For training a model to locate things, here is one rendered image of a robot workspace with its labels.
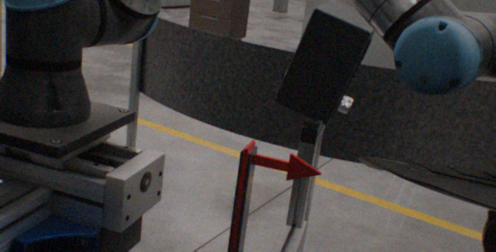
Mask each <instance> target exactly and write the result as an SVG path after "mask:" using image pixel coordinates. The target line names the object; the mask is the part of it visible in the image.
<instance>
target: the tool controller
mask: <svg viewBox="0 0 496 252"><path fill-rule="evenodd" d="M375 32H376V31H375V30H374V28H372V27H371V26H370V25H369V23H368V22H367V21H366V20H365V19H364V17H363V16H362V15H361V14H360V12H359V11H358V10H357V9H356V8H354V7H353V6H350V5H347V4H346V3H343V2H341V1H339V0H330V1H328V2H327V3H325V4H323V5H320V6H318V7H316V8H314V9H313V11H312V15H311V17H310V19H309V21H308V24H307V26H306V28H305V31H304V34H303V36H302V38H301V41H299V43H298V46H297V48H296V50H295V52H294V56H293V57H292V60H291V63H290V64H289V67H288V70H287V72H286V75H285V76H284V80H283V81H282V83H281V84H280V87H279V89H278V91H277V94H276V96H275V98H274V101H275V102H277V103H279V104H281V105H284V107H287V108H289V109H291V110H293V111H295V112H297V113H299V114H302V115H303V116H306V117H308V118H312V119H313V120H315V121H316V120H322V121H323V124H324V126H327V124H328V123H329V121H330V119H331V118H333V116H335V115H336V110H338V111H340V112H342V113H344V114H347V113H348V111H349V109H350V106H351V103H352V101H353V99H352V98H350V97H348V96H345V93H346V91H348V90H349V88H350V84H351V82H352V80H353V78H354V76H355V74H357V72H358V69H359V67H360V65H361V63H362V61H363V59H364V56H365V54H366V52H367V49H368V47H369V46H370V43H371V40H372V39H371V38H372V36H374V33H375Z"/></svg>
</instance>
